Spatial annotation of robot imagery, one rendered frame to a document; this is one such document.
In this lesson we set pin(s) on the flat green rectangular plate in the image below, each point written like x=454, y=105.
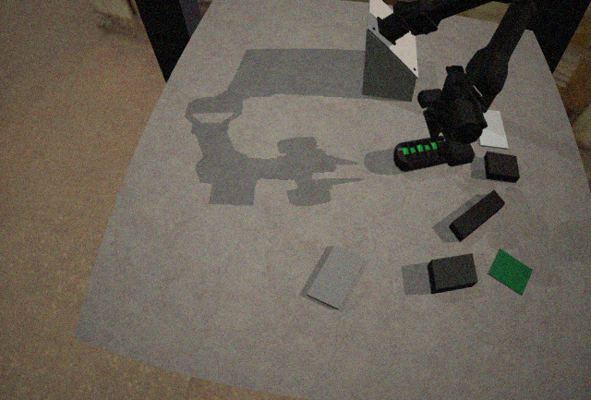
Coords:
x=510, y=271

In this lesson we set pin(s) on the white flat sheet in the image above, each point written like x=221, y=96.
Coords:
x=494, y=134

